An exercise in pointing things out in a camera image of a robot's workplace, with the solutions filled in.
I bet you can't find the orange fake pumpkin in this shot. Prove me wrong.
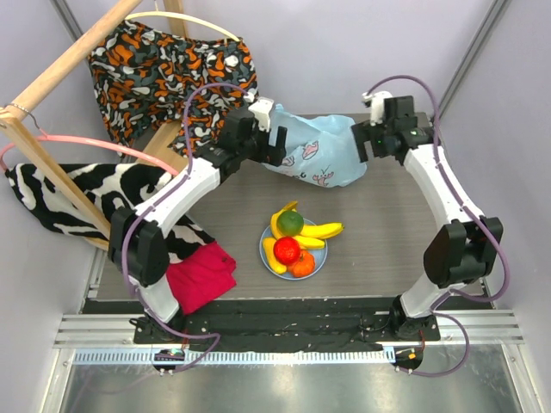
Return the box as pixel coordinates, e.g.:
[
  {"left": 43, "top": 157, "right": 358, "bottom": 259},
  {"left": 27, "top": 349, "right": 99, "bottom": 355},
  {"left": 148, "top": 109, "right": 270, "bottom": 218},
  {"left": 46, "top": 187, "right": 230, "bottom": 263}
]
[{"left": 288, "top": 250, "right": 316, "bottom": 278}]

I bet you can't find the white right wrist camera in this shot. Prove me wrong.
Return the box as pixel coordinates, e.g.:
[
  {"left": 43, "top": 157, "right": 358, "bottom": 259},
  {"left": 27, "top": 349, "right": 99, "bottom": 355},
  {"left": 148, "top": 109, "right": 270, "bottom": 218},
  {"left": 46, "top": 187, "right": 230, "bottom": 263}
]
[{"left": 362, "top": 91, "right": 393, "bottom": 126}]

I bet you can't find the wooden rack frame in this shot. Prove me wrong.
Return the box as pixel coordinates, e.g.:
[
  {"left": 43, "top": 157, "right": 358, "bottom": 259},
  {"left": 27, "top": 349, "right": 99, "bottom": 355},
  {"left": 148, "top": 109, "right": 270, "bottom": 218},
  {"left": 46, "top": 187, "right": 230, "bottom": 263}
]
[{"left": 0, "top": 0, "right": 190, "bottom": 253}]

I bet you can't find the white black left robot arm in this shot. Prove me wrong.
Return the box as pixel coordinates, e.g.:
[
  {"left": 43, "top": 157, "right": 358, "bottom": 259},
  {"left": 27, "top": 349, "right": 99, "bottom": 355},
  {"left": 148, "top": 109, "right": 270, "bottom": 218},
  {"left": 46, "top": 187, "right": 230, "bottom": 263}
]
[{"left": 108, "top": 98, "right": 287, "bottom": 343}]

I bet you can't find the pink hanger hoop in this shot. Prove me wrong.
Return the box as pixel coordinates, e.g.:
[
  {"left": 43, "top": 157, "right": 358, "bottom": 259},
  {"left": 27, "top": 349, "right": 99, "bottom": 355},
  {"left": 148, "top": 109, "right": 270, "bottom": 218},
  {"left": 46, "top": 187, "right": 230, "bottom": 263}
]
[{"left": 0, "top": 133, "right": 182, "bottom": 177}]

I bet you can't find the zebra striped cloth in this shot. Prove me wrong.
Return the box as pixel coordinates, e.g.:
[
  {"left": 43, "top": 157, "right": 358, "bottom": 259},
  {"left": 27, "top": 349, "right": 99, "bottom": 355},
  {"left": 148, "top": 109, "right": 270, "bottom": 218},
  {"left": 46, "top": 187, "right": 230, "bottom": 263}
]
[{"left": 4, "top": 163, "right": 215, "bottom": 264}]

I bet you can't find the green yellow fake citrus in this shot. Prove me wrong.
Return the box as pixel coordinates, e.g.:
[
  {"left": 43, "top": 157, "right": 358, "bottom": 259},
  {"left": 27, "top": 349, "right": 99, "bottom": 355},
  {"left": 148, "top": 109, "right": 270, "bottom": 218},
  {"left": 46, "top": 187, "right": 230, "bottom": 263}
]
[{"left": 276, "top": 211, "right": 305, "bottom": 237}]

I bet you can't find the light blue round plate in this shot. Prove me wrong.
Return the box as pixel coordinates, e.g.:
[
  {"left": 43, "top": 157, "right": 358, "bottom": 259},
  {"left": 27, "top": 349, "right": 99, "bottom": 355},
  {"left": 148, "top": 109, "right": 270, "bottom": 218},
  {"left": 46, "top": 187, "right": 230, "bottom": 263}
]
[{"left": 258, "top": 227, "right": 328, "bottom": 280}]

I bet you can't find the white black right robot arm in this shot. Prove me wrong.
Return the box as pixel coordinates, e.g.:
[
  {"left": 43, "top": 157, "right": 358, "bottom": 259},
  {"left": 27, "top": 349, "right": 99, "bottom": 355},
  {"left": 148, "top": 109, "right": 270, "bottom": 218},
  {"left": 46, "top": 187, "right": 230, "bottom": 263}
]
[{"left": 351, "top": 91, "right": 504, "bottom": 340}]

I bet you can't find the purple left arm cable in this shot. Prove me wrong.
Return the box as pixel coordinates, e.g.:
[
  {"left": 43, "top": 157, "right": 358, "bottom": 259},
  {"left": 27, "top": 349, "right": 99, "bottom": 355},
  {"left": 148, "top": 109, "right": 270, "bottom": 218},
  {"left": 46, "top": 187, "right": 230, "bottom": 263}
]
[{"left": 121, "top": 83, "right": 255, "bottom": 373}]

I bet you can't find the red folded cloth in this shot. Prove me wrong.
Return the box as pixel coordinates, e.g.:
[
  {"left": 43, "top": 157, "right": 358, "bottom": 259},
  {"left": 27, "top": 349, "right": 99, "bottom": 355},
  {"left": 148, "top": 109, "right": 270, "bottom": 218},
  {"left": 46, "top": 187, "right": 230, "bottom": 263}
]
[{"left": 166, "top": 241, "right": 237, "bottom": 315}]

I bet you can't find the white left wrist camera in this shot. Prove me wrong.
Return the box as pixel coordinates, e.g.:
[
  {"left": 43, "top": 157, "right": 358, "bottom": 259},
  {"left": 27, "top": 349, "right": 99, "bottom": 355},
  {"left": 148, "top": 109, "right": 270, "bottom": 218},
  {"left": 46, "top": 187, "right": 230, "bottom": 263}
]
[{"left": 248, "top": 97, "right": 275, "bottom": 132}]

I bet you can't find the red fake tomato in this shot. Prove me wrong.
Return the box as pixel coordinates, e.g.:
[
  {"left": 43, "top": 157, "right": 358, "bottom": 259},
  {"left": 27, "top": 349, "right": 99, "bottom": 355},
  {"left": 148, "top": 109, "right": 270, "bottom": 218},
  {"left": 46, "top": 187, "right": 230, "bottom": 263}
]
[{"left": 273, "top": 237, "right": 300, "bottom": 266}]

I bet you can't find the light blue printed plastic bag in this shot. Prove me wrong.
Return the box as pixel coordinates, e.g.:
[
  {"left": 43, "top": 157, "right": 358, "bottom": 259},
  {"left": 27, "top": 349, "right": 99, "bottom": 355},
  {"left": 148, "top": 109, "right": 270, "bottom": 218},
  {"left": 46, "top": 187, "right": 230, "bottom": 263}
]
[{"left": 264, "top": 104, "right": 367, "bottom": 188}]

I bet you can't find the aluminium rail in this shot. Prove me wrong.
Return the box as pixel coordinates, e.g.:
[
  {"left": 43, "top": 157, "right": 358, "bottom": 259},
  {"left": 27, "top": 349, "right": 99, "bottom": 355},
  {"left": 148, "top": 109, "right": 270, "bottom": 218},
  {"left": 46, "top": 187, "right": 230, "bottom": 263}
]
[{"left": 54, "top": 310, "right": 524, "bottom": 366}]

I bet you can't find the yellow fake lemon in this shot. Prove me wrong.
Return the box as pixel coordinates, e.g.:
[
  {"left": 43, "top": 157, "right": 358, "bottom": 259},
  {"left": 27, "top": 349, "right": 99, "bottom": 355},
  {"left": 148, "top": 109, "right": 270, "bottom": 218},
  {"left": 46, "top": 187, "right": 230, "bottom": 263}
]
[{"left": 263, "top": 237, "right": 287, "bottom": 274}]

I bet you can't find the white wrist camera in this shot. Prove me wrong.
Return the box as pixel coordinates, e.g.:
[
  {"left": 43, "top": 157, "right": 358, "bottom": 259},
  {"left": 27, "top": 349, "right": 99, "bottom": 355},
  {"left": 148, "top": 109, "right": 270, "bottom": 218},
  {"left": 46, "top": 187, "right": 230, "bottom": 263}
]
[
  {"left": 362, "top": 91, "right": 393, "bottom": 126},
  {"left": 248, "top": 97, "right": 275, "bottom": 132}
]

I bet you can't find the cream hanger hoop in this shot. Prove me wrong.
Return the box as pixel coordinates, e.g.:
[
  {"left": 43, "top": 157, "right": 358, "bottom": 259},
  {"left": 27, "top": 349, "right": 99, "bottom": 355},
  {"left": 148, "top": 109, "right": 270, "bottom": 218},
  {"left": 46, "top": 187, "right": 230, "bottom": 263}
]
[{"left": 125, "top": 10, "right": 240, "bottom": 41}]

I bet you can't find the yellow fake banana bunch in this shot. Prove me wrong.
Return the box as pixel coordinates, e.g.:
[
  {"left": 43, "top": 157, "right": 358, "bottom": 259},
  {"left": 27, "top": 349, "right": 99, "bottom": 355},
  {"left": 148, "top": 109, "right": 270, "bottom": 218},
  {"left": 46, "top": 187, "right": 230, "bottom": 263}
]
[{"left": 269, "top": 200, "right": 325, "bottom": 250}]

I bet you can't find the orange grey patterned cloth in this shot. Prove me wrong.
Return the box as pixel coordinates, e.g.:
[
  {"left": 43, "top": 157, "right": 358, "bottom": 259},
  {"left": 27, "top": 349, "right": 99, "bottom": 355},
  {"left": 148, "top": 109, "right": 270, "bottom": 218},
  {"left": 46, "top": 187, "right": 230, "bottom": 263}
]
[{"left": 87, "top": 21, "right": 257, "bottom": 155}]

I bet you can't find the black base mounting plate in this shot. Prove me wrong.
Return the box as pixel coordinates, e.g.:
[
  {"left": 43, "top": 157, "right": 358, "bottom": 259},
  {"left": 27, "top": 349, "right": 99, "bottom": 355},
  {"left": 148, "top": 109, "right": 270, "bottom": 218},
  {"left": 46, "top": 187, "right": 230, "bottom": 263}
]
[{"left": 130, "top": 298, "right": 441, "bottom": 353}]

